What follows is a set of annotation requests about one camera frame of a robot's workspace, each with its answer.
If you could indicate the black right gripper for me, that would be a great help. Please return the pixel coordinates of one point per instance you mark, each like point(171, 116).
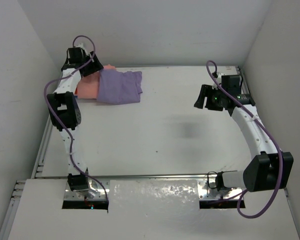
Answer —
point(206, 90)

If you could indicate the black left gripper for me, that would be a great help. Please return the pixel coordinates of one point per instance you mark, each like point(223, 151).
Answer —
point(90, 66)

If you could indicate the purple t-shirt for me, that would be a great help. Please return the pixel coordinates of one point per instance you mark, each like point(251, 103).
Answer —
point(119, 88)

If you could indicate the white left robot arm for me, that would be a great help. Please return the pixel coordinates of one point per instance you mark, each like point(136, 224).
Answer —
point(65, 114)

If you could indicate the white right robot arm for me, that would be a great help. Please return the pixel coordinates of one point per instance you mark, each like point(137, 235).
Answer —
point(263, 171)

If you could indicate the folded pink t-shirt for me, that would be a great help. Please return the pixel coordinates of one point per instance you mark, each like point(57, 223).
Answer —
point(97, 85)

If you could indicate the white foam front cover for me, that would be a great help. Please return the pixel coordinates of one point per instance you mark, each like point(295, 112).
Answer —
point(142, 210)

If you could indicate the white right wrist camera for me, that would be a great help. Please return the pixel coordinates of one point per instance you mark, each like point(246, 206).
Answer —
point(217, 79)

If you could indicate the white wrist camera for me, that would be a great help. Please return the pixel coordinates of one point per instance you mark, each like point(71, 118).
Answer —
point(217, 79)
point(81, 45)

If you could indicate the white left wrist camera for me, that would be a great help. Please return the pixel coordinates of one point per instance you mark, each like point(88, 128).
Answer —
point(81, 45)

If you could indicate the aluminium right table rail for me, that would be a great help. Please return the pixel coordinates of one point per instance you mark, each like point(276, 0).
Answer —
point(256, 138)

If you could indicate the aluminium table rail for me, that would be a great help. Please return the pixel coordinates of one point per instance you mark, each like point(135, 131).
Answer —
point(256, 138)
point(168, 177)
point(39, 163)

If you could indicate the aluminium front table rail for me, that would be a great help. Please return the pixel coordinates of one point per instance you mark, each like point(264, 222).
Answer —
point(168, 177)

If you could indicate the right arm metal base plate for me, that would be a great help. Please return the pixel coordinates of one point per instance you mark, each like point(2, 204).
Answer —
point(205, 193)

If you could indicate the aluminium left table rail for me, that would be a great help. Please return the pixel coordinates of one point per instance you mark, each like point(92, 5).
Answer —
point(39, 163)

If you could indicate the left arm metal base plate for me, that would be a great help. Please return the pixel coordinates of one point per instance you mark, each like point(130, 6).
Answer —
point(95, 192)

